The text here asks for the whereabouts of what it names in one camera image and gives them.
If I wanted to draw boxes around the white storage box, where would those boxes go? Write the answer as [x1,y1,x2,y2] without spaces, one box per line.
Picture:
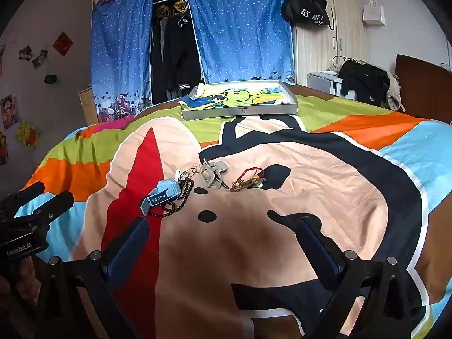
[307,71,345,97]

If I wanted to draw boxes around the white wooden wardrobe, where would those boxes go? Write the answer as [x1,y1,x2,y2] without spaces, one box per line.
[286,0,366,89]

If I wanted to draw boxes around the black drawstring bag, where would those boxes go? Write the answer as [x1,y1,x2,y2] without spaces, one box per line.
[281,0,335,31]

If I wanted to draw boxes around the silver hoop rings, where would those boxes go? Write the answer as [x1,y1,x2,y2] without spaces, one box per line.
[177,166,204,181]

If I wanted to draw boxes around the red diamond wall sticker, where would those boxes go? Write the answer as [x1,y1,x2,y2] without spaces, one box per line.
[53,32,74,57]

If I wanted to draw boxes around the light wooden cabinet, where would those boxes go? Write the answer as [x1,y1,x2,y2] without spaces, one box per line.
[78,86,98,126]

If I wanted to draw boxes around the red string charm bracelet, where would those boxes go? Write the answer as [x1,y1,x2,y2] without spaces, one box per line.
[242,166,271,189]

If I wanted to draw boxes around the colourful cartoon printed blanket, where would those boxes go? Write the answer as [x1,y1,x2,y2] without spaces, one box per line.
[14,83,452,339]

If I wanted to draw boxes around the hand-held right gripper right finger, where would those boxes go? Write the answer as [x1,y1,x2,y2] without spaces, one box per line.
[297,216,414,339]

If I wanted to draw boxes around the yellow sun wall sticker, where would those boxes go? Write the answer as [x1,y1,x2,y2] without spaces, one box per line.
[15,122,40,148]

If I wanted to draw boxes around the white paper bag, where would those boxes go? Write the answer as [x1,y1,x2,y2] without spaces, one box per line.
[363,0,386,26]

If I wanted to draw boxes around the person's left hand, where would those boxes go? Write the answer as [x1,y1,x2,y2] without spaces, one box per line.
[0,254,39,329]

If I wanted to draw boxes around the shallow silver tray box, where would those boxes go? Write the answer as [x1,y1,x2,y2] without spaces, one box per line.
[181,79,300,121]

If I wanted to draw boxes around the yellow cartoon cloth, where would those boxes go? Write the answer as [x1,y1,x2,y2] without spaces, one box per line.
[187,82,288,108]

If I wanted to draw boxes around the cartoon figure wall sticker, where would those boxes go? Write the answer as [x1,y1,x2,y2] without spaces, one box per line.
[0,131,10,165]

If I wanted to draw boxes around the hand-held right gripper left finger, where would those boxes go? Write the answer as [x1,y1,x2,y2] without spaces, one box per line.
[35,216,151,339]

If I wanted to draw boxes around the beige garment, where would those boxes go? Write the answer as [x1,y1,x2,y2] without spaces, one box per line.
[386,72,407,112]

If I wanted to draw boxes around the hanging dark clothes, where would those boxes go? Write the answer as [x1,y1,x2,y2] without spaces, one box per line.
[151,0,203,101]

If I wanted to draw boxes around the light blue smartwatch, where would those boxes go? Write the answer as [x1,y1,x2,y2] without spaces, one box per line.
[140,178,181,216]

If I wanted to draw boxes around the cartoon wall poster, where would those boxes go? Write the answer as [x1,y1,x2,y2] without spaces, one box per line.
[0,94,18,130]

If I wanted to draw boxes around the pile of black clothes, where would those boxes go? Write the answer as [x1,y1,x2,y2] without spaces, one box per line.
[337,60,391,108]

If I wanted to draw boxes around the grey hair claw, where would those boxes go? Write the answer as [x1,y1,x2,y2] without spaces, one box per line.
[199,160,229,190]

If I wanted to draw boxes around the dark bead necklace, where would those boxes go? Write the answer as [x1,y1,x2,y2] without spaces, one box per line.
[146,177,195,219]

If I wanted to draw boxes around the blue dotted curtain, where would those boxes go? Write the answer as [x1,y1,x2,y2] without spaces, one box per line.
[91,0,156,125]
[184,0,296,84]

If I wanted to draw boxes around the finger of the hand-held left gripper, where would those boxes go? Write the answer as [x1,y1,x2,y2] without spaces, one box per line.
[0,182,46,208]
[13,191,75,226]

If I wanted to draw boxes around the brown wooden headboard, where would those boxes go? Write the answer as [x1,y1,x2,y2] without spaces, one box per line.
[395,54,452,125]

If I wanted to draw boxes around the gold chain bracelet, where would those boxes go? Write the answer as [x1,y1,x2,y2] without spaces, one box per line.
[229,178,255,193]

